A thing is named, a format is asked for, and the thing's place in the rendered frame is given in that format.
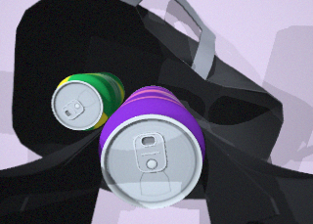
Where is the green and yellow drink can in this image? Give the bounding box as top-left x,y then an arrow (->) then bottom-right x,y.
52,72 -> 124,131

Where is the purple drink can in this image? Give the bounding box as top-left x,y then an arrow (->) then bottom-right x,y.
99,86 -> 205,208

